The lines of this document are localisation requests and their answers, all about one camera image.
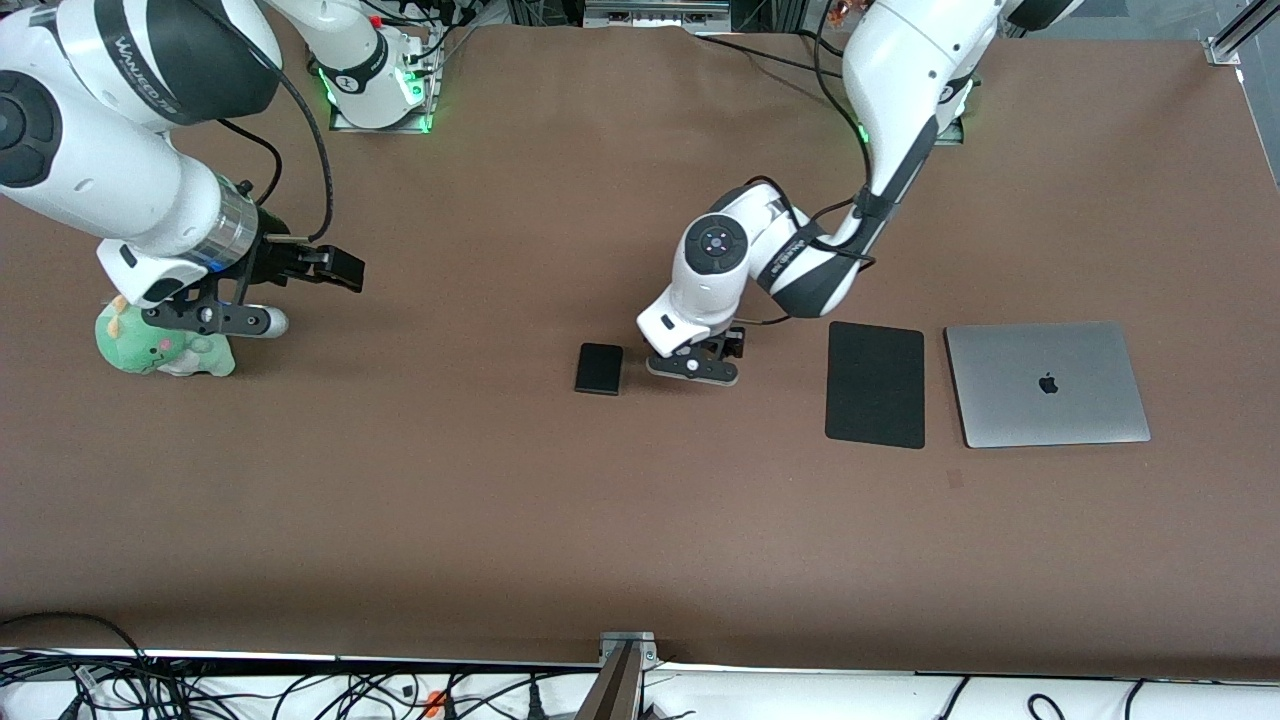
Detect long black table cable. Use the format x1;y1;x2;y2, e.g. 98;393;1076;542
688;34;849;79

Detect grey metal box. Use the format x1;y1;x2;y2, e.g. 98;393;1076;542
583;0;733;31

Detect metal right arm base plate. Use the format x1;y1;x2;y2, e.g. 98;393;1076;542
328;28;437;134

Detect brown paper table cover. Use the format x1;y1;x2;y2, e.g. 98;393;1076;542
0;15;1280;673

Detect black mouse pad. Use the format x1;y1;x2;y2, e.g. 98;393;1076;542
825;321;926;450

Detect silver laptop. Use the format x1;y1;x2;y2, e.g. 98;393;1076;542
944;321;1152;449

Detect black phone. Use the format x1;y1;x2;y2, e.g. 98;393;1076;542
575;343;625;396

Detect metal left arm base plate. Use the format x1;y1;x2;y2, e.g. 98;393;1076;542
932;80;967;147

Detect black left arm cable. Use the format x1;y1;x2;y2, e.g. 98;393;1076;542
738;28;887;327

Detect aluminium post with bracket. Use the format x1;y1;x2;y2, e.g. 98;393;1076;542
578;631;660;720

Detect aluminium frame profile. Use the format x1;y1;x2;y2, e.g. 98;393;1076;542
1204;0;1280;67

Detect green dinosaur plush toy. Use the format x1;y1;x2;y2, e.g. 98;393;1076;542
95;295;237;379

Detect black floor cable loop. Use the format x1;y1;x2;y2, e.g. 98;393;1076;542
0;611;153;691

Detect tangled black floor cables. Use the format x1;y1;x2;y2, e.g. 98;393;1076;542
0;650;601;720

